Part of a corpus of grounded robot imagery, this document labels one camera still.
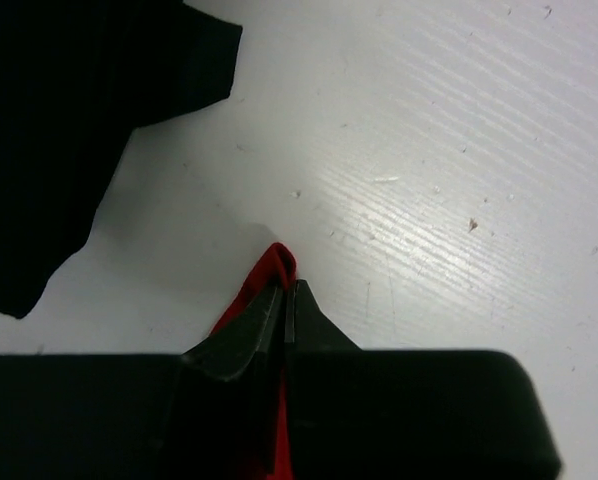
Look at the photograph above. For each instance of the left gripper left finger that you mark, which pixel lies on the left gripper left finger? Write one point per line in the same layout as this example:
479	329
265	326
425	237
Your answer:
209	413

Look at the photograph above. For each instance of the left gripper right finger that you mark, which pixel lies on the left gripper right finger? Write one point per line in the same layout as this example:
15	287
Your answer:
407	414

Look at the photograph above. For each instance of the red garment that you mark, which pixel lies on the red garment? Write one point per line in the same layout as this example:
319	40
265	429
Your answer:
277	266

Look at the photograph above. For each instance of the black garment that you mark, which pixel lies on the black garment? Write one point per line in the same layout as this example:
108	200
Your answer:
76	79

